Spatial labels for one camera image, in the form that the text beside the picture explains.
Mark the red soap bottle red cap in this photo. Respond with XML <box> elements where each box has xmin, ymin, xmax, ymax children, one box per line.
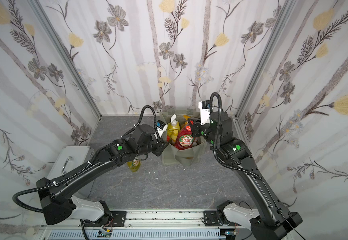
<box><xmin>174</xmin><ymin>122</ymin><xmax>194</xmax><ymax>150</ymax></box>

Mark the large yellow pump soap bottle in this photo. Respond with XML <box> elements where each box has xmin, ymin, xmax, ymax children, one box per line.
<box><xmin>167</xmin><ymin>114</ymin><xmax>180</xmax><ymax>145</ymax></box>

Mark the green fabric shopping bag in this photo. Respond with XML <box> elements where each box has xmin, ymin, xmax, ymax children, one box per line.
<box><xmin>160</xmin><ymin>110</ymin><xmax>207</xmax><ymax>167</ymax></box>

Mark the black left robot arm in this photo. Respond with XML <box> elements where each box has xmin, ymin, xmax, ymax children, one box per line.
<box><xmin>12</xmin><ymin>105</ymin><xmax>167</xmax><ymax>225</ymax></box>

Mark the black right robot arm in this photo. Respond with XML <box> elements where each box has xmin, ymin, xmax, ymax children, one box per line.
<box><xmin>188</xmin><ymin>92</ymin><xmax>303</xmax><ymax>240</ymax></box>

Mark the green bottle red cap rear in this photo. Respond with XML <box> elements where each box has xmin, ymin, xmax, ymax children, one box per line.
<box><xmin>127</xmin><ymin>159</ymin><xmax>141</xmax><ymax>172</ymax></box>

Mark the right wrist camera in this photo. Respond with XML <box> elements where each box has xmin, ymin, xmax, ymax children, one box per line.
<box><xmin>198</xmin><ymin>100</ymin><xmax>210</xmax><ymax>125</ymax></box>

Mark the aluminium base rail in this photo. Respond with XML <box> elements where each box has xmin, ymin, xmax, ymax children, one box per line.
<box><xmin>36</xmin><ymin>207</ymin><xmax>259</xmax><ymax>240</ymax></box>

